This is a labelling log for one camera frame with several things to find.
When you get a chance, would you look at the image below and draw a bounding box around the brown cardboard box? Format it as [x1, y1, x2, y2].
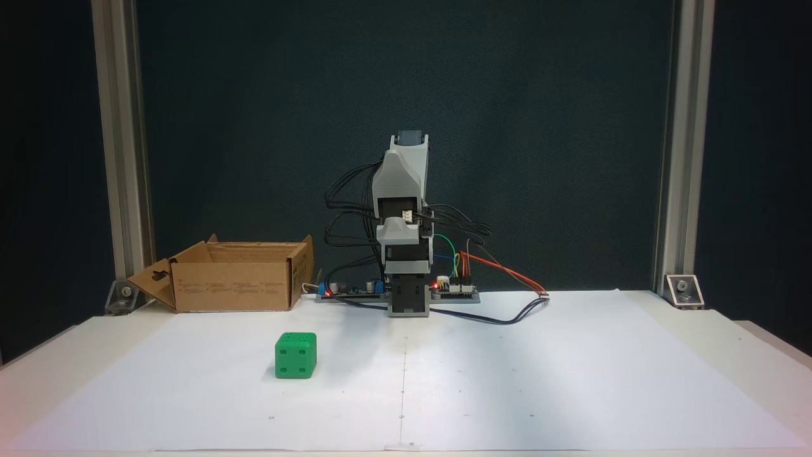
[127, 234, 316, 313]

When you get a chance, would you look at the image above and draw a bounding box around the green die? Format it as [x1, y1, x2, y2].
[274, 331, 318, 380]

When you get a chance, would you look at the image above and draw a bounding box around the black servo cable loop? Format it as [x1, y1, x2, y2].
[324, 161, 384, 300]
[421, 202, 494, 244]

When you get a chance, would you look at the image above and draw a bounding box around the red orange wire pair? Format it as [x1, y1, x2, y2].
[458, 250, 549, 298]

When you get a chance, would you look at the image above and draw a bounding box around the green jumper wire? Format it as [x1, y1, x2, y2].
[433, 234, 460, 281]

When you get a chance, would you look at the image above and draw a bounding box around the aluminium corner bracket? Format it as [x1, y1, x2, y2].
[664, 274, 705, 311]
[105, 278, 154, 315]

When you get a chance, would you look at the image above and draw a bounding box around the small motor controller board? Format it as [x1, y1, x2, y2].
[431, 277, 478, 297]

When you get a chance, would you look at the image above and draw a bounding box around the dark backdrop panel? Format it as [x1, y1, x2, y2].
[135, 0, 676, 295]

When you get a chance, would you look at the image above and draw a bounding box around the blue voltage converter board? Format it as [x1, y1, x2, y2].
[319, 274, 388, 300]

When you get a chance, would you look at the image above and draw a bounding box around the aluminium frame post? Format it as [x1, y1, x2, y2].
[652, 0, 716, 298]
[91, 0, 157, 299]

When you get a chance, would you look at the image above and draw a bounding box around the black power cable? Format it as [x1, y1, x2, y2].
[341, 295, 551, 326]

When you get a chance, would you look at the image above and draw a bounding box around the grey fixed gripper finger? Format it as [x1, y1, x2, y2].
[377, 217, 424, 246]

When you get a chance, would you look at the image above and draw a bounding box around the grey board mounting plate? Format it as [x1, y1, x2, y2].
[315, 292, 481, 305]

